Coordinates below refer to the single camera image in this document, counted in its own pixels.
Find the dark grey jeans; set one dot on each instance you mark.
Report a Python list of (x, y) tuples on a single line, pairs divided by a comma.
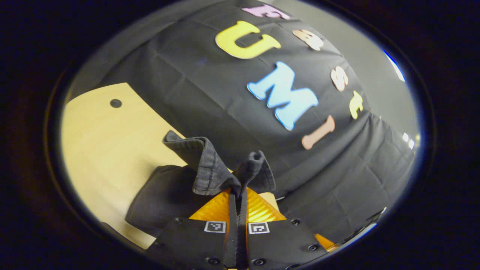
[(168, 195)]

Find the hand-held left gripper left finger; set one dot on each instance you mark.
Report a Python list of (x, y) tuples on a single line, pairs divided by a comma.
[(232, 232)]

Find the ceiling light panel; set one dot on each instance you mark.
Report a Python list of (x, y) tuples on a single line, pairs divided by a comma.
[(395, 67)]

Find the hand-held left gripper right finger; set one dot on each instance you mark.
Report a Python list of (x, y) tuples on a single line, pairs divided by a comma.
[(243, 232)]

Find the black backdrop cloth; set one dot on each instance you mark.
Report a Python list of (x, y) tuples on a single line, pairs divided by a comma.
[(187, 75)]

